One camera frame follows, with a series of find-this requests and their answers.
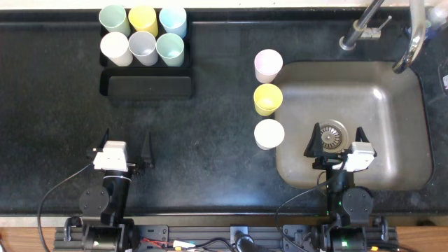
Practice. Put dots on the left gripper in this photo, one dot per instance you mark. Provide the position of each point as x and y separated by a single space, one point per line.
140 166

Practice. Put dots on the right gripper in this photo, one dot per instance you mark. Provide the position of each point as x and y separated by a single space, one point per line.
327 162

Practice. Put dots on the yellow cup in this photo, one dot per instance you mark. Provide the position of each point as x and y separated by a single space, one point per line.
141 17
267 98

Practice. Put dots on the pink cup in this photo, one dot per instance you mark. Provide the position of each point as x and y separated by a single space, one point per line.
267 63

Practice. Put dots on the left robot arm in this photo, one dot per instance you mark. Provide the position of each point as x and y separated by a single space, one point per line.
115 196

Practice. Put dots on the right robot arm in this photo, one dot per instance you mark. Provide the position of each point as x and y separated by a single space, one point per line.
357 204

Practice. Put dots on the steel sink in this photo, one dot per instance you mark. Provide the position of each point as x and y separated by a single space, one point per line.
385 122

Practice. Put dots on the black tray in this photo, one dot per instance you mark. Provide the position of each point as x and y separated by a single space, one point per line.
150 87

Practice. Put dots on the white cup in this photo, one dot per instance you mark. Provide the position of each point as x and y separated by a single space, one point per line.
113 45
269 133

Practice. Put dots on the grey cup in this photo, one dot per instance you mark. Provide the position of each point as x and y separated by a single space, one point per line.
141 43

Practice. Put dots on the green cup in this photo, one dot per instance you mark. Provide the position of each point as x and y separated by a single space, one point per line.
112 17
169 45

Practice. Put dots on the steel tap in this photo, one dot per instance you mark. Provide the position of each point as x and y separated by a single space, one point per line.
418 35

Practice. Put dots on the blue cup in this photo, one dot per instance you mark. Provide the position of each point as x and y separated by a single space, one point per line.
172 19

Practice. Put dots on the blue soap bottle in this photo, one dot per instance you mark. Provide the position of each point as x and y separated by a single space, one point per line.
437 15

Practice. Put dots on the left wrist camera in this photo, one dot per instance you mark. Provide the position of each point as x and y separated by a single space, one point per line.
111 155

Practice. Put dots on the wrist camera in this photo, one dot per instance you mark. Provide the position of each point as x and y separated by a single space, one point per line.
360 155
111 155

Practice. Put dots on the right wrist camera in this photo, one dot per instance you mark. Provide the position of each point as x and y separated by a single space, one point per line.
360 155

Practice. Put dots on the mounting rail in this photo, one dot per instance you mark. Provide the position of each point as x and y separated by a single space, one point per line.
203 234

